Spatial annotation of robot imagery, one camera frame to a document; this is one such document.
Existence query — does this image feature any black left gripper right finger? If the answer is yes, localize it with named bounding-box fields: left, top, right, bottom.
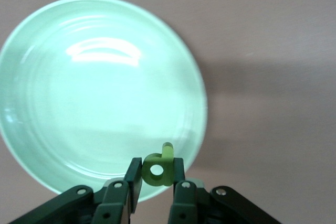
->
left=167, top=157, right=283, bottom=224

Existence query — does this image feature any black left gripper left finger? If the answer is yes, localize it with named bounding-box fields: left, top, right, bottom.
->
left=10, top=157, right=144, bottom=224

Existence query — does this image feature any green letter p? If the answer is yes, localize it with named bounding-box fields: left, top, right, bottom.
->
left=141, top=142, right=175, bottom=187

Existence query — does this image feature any light green plate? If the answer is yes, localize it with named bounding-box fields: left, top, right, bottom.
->
left=0, top=0, right=209, bottom=204

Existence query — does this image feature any brown paper table cover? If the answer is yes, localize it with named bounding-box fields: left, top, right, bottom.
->
left=0, top=0, right=336, bottom=224

